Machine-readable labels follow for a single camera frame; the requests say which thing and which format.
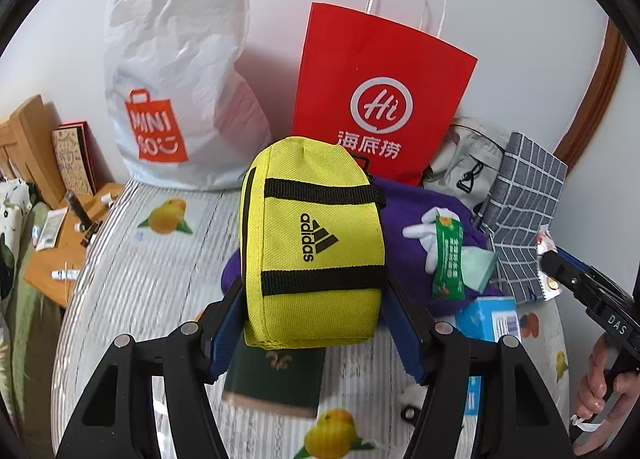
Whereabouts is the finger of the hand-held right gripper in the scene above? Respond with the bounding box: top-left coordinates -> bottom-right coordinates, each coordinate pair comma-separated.
555,246 -> 633,297
541,251 -> 608,312

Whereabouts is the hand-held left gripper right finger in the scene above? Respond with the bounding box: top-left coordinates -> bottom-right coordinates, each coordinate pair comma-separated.
387,279 -> 573,459

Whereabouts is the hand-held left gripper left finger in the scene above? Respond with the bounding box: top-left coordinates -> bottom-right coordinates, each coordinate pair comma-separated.
55,283 -> 246,459

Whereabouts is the small white red sachet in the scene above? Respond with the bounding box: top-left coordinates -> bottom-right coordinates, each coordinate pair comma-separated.
535,229 -> 563,302

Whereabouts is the green sachet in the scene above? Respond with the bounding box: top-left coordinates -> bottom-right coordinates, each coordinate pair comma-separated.
432,216 -> 467,300

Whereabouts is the light green cloth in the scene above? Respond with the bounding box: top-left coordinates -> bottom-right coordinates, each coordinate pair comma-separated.
460,246 -> 498,290

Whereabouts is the yellow zip pouch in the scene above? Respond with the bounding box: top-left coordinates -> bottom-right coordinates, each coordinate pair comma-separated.
239,136 -> 388,351

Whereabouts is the white glove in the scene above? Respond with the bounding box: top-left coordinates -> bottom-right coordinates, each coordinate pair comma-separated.
402,206 -> 473,275

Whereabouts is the purple fabric bag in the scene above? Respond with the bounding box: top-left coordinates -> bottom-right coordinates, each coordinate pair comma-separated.
220,176 -> 503,325

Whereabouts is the person's right hand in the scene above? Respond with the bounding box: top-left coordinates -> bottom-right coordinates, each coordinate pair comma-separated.
574,334 -> 640,457

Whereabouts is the dark green gold box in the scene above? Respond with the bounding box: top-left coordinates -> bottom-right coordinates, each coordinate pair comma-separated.
222,329 -> 326,422

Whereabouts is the fruit printed tablecloth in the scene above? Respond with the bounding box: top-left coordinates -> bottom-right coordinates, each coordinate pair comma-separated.
50,179 -> 576,459

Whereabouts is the blue white carton box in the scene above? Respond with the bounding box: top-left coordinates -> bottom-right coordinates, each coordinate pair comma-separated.
455,295 -> 523,417

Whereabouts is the grey checked cloth bag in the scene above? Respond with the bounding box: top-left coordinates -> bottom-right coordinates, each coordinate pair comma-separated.
477,131 -> 568,302

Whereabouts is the wooden nightstand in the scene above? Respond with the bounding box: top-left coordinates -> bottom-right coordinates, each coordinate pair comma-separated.
24,181 -> 126,310

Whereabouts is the dark small bottle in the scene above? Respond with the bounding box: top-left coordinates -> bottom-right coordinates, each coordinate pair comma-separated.
64,191 -> 103,247

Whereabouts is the white flat packet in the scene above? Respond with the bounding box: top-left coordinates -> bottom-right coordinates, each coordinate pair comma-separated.
35,209 -> 68,252

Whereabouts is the red book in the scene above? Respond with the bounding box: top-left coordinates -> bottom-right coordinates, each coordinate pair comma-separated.
65,120 -> 99,192

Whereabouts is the patterned notebook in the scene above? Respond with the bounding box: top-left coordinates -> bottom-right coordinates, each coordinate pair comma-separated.
51,124 -> 96,197

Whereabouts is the black white floral cloth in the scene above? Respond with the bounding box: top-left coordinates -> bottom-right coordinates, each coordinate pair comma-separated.
0,179 -> 36,300

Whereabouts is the wooden bed headboard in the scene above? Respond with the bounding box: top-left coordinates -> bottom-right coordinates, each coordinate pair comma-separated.
0,94 -> 63,210

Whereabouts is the red paper bag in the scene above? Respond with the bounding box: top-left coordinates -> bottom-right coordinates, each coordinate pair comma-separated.
291,0 -> 478,187

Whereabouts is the white plastic shopping bag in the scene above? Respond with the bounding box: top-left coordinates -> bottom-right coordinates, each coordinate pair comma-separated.
102,0 -> 273,190

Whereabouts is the grey drawstring bag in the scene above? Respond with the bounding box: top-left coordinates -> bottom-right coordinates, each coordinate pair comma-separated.
422,116 -> 508,212

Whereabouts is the brown wooden door frame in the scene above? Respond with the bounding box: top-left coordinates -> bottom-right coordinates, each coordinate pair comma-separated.
552,19 -> 628,172

